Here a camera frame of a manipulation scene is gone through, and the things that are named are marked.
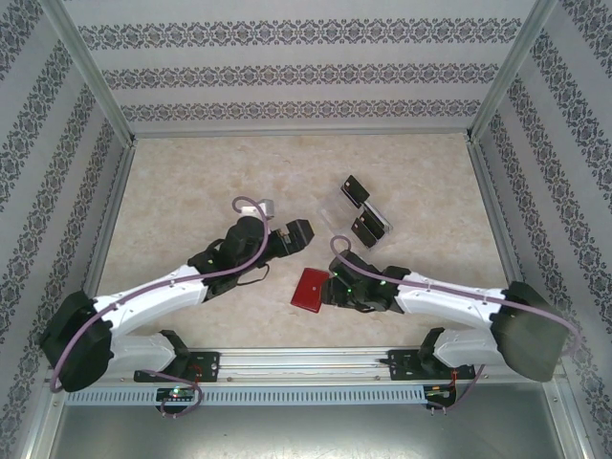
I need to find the red leather card holder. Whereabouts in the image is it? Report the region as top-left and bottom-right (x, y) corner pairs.
(290, 267), (331, 316)

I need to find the clear acrylic card stand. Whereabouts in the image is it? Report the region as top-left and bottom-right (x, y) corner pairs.
(317, 188), (396, 250)

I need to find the dark green VIP card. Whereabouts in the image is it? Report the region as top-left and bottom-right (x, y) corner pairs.
(350, 216), (383, 242)
(361, 202), (390, 230)
(339, 175), (371, 208)

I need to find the grey metal panel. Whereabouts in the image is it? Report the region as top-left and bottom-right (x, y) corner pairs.
(28, 401), (589, 459)

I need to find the circuit board with green light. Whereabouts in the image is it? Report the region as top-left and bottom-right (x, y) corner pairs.
(156, 386), (198, 404)

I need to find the thin black cable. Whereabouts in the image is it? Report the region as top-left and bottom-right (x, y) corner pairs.
(237, 264), (273, 288)

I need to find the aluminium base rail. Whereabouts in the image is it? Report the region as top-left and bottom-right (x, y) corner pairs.
(47, 346), (565, 383)

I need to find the white slotted cable duct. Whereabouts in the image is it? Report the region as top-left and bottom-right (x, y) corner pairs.
(64, 385), (426, 405)

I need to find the aluminium side rail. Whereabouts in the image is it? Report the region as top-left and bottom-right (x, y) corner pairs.
(66, 138), (138, 350)
(466, 136), (544, 345)

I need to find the aluminium frame post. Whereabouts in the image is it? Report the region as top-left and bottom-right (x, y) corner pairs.
(466, 0), (560, 144)
(40, 0), (138, 144)

